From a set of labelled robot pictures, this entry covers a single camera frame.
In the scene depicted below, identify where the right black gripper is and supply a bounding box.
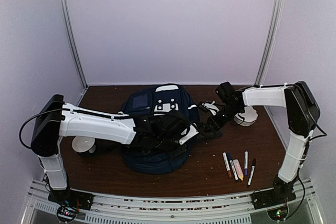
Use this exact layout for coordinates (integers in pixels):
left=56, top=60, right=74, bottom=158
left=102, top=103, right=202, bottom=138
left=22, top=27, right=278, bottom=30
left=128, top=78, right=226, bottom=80
left=206, top=103, right=243, bottom=132

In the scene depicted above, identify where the brown capped white marker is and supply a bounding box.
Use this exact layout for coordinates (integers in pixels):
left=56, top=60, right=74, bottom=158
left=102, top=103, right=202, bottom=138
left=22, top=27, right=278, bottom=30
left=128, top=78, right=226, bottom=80
left=222, top=152, right=232, bottom=178

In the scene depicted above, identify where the blue capped white marker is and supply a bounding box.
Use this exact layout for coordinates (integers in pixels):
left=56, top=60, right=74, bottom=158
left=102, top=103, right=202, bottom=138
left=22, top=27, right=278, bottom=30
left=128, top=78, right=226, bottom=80
left=226, top=153, right=239, bottom=182

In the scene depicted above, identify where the navy blue student backpack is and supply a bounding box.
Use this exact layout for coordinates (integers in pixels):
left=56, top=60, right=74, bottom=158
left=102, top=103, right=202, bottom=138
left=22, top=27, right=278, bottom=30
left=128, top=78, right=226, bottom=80
left=119, top=84, right=224, bottom=175

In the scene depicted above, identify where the purple capped white marker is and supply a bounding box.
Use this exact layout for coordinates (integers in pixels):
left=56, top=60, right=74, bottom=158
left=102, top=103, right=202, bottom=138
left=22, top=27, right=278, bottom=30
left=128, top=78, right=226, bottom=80
left=244, top=151, right=248, bottom=176

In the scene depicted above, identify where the pink and yellow highlighter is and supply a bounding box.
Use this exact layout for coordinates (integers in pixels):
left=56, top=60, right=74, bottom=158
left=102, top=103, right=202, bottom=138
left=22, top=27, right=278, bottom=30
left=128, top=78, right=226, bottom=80
left=233, top=159, right=244, bottom=181

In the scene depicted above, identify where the black marker pen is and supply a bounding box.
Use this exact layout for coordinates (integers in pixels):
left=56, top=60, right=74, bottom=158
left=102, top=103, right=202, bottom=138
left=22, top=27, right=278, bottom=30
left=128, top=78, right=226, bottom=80
left=247, top=158, right=257, bottom=187

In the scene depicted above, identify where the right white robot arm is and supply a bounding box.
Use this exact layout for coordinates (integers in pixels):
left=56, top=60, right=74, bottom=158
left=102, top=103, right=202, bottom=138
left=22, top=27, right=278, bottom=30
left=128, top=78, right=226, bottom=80
left=198, top=81, right=320, bottom=208

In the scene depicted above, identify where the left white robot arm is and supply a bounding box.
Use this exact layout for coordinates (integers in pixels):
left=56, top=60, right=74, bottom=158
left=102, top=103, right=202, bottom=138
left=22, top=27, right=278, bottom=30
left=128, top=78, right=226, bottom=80
left=30, top=94, right=199, bottom=206

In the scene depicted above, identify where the white scalloped ceramic bowl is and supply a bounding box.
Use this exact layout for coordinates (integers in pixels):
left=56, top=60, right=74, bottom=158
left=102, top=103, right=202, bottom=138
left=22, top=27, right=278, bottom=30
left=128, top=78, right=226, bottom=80
left=234, top=106, right=258, bottom=127

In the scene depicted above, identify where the white cup with black base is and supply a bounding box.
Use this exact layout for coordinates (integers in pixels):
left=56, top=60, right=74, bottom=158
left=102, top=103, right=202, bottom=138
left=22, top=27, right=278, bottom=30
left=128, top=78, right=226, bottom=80
left=71, top=136, right=97, bottom=157

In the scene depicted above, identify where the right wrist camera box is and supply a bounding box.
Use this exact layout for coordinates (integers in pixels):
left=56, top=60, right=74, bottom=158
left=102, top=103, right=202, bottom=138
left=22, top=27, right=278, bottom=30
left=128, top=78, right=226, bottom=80
left=215, top=81, right=235, bottom=103

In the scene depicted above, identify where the front aluminium rail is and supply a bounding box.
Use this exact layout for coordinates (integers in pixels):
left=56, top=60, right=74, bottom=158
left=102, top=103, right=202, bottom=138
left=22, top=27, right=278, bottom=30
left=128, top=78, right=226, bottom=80
left=20, top=178, right=325, bottom=224

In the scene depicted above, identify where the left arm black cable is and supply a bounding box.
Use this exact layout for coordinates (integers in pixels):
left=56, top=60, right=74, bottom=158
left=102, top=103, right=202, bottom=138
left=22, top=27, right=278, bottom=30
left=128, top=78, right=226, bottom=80
left=18, top=108, right=65, bottom=150

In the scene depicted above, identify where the right aluminium frame post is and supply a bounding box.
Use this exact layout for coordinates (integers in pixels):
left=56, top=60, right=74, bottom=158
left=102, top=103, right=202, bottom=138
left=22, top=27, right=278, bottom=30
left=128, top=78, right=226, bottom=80
left=254, top=0, right=284, bottom=86

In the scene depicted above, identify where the aluminium frame post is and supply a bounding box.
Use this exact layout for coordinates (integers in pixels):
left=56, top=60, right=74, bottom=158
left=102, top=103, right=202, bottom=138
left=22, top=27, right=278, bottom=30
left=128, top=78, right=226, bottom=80
left=254, top=0, right=284, bottom=86
left=60, top=0, right=88, bottom=89

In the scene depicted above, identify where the left aluminium frame post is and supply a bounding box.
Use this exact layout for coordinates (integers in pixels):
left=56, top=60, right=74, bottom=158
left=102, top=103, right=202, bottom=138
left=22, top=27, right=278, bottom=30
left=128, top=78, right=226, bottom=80
left=60, top=0, right=88, bottom=89

